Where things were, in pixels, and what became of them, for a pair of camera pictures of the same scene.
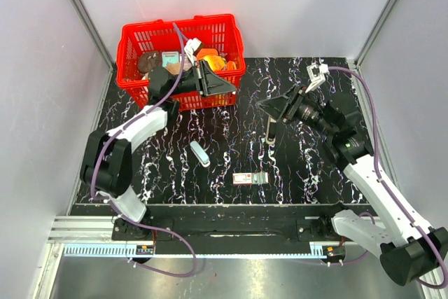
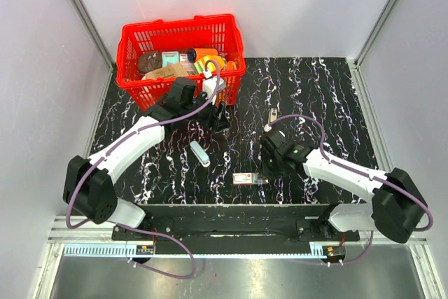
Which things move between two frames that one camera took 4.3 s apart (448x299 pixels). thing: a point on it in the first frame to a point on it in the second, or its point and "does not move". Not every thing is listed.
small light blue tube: [199, 153] does not move
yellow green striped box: [216, 61] does not move
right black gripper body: [301, 108] to [271, 167]
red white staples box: [250, 178] does not move
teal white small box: [169, 57] does not move
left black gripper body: [192, 81] to [206, 115]
